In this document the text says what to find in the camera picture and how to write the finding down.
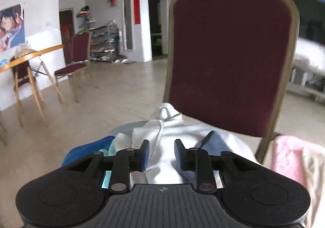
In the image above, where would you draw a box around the pink printed blanket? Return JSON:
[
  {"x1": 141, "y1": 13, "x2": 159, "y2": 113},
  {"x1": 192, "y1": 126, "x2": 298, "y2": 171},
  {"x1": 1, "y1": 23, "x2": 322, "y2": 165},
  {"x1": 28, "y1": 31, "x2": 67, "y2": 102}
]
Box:
[{"x1": 270, "y1": 135, "x2": 325, "y2": 218}]

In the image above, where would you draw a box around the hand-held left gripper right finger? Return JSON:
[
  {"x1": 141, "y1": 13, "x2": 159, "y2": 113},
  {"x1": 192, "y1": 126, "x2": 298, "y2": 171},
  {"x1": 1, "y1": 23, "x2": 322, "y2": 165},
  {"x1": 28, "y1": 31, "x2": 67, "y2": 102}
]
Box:
[{"x1": 174, "y1": 139, "x2": 264, "y2": 193}]

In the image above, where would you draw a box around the royal blue cloth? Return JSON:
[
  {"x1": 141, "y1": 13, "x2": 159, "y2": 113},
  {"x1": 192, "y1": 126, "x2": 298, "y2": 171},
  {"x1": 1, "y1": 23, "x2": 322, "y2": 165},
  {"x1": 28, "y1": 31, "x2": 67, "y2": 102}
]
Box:
[{"x1": 62, "y1": 136, "x2": 115, "y2": 167}]

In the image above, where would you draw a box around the shoe rack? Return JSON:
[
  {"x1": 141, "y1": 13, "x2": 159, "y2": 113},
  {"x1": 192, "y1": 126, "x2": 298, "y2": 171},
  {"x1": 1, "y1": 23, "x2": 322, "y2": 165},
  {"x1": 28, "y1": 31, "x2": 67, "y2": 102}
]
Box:
[{"x1": 84, "y1": 21, "x2": 121, "y2": 62}]

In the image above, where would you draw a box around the maroon chair with gold frame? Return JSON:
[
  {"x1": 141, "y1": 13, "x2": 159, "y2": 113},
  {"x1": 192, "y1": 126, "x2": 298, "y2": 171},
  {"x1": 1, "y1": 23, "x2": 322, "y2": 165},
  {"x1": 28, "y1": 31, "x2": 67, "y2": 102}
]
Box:
[
  {"x1": 162, "y1": 0, "x2": 300, "y2": 165},
  {"x1": 54, "y1": 31, "x2": 99, "y2": 103}
]

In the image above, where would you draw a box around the round wooden table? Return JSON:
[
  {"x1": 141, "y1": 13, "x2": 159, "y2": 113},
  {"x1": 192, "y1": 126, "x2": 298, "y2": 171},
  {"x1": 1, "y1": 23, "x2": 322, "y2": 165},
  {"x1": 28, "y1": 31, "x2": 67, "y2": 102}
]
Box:
[{"x1": 0, "y1": 45, "x2": 66, "y2": 103}]

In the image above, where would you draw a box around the light blue garment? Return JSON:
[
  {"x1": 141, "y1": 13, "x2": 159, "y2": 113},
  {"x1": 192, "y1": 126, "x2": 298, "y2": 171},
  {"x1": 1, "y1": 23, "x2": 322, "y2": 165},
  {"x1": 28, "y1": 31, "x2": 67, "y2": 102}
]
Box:
[{"x1": 100, "y1": 148, "x2": 118, "y2": 190}]

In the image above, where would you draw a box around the cartoon wall poster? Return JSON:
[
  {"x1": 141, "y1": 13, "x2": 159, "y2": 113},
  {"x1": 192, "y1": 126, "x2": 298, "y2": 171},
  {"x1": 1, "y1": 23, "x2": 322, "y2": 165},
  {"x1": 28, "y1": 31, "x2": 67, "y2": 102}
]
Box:
[{"x1": 0, "y1": 4, "x2": 26, "y2": 52}]

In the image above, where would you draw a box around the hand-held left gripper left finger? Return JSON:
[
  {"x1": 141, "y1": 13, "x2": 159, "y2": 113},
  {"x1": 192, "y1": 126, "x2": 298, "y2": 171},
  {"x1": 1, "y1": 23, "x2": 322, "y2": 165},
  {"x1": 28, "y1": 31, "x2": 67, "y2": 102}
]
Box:
[{"x1": 62, "y1": 139, "x2": 150, "y2": 193}]

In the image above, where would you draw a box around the white garment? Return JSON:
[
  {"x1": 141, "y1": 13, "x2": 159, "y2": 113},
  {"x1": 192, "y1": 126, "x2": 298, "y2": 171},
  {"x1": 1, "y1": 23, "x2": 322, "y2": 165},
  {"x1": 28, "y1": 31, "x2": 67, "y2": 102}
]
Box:
[{"x1": 112, "y1": 102, "x2": 259, "y2": 185}]

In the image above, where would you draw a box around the red door banner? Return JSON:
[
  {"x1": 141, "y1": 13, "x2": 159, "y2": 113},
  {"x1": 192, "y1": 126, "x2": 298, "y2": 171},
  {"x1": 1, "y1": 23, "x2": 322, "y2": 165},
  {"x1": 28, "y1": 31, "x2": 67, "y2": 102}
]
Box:
[{"x1": 132, "y1": 0, "x2": 141, "y2": 25}]

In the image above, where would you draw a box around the maroon chair with wooden legs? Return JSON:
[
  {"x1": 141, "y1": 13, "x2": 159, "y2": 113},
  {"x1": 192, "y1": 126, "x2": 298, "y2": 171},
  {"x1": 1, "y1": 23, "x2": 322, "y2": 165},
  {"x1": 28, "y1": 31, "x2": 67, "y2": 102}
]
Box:
[{"x1": 9, "y1": 55, "x2": 49, "y2": 127}]

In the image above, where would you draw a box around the wall mirror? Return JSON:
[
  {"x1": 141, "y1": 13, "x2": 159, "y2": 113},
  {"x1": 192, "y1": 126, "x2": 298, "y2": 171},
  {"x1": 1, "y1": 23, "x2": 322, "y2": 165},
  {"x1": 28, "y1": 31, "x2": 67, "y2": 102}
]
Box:
[{"x1": 122, "y1": 0, "x2": 134, "y2": 52}]

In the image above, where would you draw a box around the clear plastic bag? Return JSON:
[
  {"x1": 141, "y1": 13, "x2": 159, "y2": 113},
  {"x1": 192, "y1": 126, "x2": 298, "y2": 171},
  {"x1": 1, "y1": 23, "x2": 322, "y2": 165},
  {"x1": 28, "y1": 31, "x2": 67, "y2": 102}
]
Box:
[{"x1": 15, "y1": 41, "x2": 35, "y2": 58}]

